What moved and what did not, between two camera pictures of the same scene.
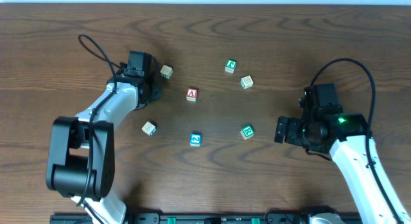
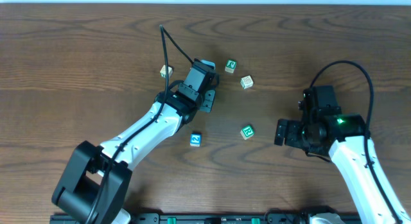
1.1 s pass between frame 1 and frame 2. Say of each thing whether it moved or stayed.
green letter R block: stayed
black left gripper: moved
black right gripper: stayed
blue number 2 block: stayed
